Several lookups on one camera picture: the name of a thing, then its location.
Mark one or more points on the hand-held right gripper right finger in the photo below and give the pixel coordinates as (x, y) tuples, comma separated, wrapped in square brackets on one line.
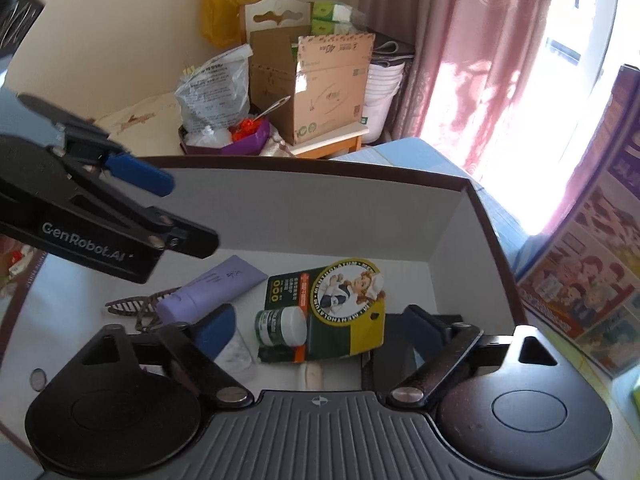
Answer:
[(420, 331)]

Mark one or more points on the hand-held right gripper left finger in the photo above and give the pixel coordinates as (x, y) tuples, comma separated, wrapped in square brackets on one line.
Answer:
[(215, 329)]

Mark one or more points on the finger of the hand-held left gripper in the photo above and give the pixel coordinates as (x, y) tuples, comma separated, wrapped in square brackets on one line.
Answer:
[(185, 237), (142, 175)]

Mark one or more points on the clear plastic cup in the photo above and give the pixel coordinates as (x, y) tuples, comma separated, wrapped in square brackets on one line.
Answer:
[(237, 355)]

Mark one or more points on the light purple tube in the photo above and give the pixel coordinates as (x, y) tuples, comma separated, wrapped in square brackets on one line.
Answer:
[(210, 285)]

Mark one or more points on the green yellow balm jar card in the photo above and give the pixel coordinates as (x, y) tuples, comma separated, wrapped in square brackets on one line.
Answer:
[(345, 320)]

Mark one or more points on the brown hair clip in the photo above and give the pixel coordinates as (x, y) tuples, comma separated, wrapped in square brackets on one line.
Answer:
[(135, 305)]

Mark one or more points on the brown box with white inside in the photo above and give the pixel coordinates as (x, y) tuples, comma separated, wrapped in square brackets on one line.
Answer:
[(325, 210)]

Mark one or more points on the red snack pieces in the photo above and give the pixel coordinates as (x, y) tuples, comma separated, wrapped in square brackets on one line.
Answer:
[(244, 130)]

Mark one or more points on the printed clear plastic bag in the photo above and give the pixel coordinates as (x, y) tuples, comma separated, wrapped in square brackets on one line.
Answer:
[(215, 90)]

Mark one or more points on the metal spoon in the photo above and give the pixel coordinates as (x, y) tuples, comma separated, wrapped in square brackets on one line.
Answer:
[(272, 107)]

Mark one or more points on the small round silver disc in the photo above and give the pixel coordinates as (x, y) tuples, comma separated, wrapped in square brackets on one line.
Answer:
[(37, 379)]

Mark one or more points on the wooden stool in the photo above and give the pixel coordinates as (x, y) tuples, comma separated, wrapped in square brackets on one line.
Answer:
[(330, 142)]

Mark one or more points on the blue illustrated milk carton box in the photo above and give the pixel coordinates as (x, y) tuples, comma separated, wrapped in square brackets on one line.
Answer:
[(585, 260)]

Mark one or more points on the yellow plastic bag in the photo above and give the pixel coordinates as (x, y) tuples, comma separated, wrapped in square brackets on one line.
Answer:
[(235, 0)]

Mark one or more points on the open cardboard box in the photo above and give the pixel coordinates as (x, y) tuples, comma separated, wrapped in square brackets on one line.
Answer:
[(325, 90)]

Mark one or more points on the stack of white buckets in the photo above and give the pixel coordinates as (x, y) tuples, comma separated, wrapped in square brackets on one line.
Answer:
[(382, 95)]

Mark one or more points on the small green tissue pack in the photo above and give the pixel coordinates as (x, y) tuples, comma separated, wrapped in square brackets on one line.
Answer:
[(332, 26), (335, 10)]

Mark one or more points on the pink curtain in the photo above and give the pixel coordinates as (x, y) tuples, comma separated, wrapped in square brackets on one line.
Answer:
[(450, 60)]

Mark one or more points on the grey folded cloth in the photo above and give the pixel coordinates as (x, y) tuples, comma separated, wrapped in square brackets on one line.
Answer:
[(392, 50)]

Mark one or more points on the window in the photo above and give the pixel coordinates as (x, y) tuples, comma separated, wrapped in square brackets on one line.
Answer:
[(590, 20)]

